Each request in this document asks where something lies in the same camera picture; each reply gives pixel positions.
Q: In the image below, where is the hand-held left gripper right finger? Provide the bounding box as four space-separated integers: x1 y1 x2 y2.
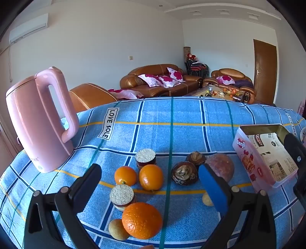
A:
198 163 279 249

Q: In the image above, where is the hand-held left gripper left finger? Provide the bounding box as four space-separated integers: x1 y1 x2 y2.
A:
23 163 103 249

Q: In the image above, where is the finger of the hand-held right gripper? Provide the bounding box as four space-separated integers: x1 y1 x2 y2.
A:
277 132 306 173
293 173 306 204

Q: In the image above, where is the tan longan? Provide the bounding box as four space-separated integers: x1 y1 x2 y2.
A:
108 218 131 240
202 192 215 207

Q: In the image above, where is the purple passion fruit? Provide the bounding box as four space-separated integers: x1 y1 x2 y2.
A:
204 153 235 183

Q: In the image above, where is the pink tin box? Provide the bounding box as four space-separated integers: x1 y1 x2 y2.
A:
232 124 299 193

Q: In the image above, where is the smooth medium orange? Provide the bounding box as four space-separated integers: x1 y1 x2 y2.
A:
139 164 164 191

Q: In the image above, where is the large bumpy orange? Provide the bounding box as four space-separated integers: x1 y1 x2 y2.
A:
122 202 163 240

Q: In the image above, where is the small orange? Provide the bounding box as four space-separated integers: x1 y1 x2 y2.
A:
114 166 137 186

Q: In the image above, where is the blue plaid tablecloth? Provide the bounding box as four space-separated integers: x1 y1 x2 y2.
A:
0 97 306 249

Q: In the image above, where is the purple blanket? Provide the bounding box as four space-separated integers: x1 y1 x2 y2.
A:
233 80 254 89

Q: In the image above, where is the brown wooden door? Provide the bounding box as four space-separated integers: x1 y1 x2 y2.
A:
253 39 278 104

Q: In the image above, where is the pink electric kettle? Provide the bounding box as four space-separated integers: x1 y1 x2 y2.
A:
5 66 80 173

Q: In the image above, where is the floral pink white pillow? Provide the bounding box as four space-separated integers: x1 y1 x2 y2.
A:
138 74 163 87
158 75 180 88
216 76 236 85
167 67 184 82

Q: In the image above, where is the brown leather ottoman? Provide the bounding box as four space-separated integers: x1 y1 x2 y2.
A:
69 83 119 113

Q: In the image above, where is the wooden coffee table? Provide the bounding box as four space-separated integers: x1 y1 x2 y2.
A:
184 85 249 101

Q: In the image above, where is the brown leather armchair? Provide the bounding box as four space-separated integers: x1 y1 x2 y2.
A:
203 68 257 103

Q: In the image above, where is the floral pink blanket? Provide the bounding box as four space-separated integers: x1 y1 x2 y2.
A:
107 88 144 100

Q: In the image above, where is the stack of black chairs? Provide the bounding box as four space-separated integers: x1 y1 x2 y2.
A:
185 59 210 78

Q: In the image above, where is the brown leather three-seat sofa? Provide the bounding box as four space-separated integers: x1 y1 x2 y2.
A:
120 64 203 97

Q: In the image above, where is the white air conditioner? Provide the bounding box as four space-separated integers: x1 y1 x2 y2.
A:
9 13 49 44

